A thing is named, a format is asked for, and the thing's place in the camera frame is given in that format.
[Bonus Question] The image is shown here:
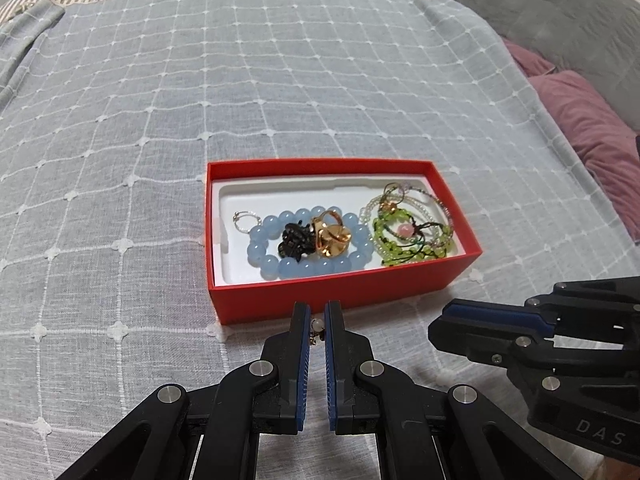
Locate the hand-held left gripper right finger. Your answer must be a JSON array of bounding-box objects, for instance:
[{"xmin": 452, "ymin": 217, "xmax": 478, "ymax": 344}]
[{"xmin": 324, "ymin": 301, "xmax": 571, "ymax": 480}]

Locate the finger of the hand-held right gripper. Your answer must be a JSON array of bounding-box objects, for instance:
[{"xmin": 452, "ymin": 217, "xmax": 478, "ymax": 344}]
[
  {"xmin": 428, "ymin": 317, "xmax": 566, "ymax": 376},
  {"xmin": 442, "ymin": 276, "xmax": 640, "ymax": 341}
]

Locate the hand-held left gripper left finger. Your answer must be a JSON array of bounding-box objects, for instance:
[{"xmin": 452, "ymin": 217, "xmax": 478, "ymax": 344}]
[{"xmin": 57, "ymin": 301, "xmax": 312, "ymax": 480}]

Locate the red cardboard box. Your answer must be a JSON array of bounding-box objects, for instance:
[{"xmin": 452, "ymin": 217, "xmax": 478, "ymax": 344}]
[{"xmin": 205, "ymin": 159, "xmax": 483, "ymax": 325}]

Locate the black rhinestone ring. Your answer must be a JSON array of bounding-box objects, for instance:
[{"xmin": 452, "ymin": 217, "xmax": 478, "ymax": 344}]
[{"xmin": 277, "ymin": 220, "xmax": 316, "ymax": 261}]

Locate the green bead bracelet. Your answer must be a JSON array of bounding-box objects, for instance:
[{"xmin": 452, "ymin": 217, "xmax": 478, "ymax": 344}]
[{"xmin": 372, "ymin": 212, "xmax": 456, "ymax": 267}]

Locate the white plastic box insert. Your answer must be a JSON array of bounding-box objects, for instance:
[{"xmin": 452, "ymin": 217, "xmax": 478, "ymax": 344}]
[{"xmin": 211, "ymin": 176, "xmax": 471, "ymax": 288}]

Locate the silver hoop earring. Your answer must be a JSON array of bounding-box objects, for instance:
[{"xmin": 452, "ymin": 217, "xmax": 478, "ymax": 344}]
[{"xmin": 232, "ymin": 210, "xmax": 261, "ymax": 233}]

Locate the pink pillow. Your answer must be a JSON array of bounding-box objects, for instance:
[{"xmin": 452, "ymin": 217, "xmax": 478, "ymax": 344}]
[{"xmin": 529, "ymin": 70, "xmax": 640, "ymax": 243}]

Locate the pink cloth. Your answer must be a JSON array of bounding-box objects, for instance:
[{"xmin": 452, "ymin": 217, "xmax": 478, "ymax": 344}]
[{"xmin": 501, "ymin": 37, "xmax": 557, "ymax": 77}]

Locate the grey checked blanket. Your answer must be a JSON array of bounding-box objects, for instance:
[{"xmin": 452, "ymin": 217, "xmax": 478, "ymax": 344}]
[{"xmin": 0, "ymin": 0, "xmax": 640, "ymax": 480}]

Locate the grey cushion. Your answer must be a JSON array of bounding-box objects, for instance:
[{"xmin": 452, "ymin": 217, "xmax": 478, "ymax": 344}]
[{"xmin": 445, "ymin": 0, "xmax": 640, "ymax": 131}]

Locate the thin multicolour bead bracelet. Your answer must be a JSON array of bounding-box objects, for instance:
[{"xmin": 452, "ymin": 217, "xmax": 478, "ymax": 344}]
[{"xmin": 385, "ymin": 182, "xmax": 457, "ymax": 231}]

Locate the large gold ring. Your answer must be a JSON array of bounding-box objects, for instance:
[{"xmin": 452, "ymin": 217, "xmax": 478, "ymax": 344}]
[{"xmin": 311, "ymin": 210, "xmax": 353, "ymax": 260}]

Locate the blue bead bracelet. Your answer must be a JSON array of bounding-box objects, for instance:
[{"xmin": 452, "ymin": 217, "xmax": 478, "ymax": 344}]
[{"xmin": 247, "ymin": 206, "xmax": 376, "ymax": 281}]

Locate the clear bead bracelet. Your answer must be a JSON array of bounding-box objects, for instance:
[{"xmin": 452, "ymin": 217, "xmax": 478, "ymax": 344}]
[{"xmin": 361, "ymin": 195, "xmax": 453, "ymax": 261}]

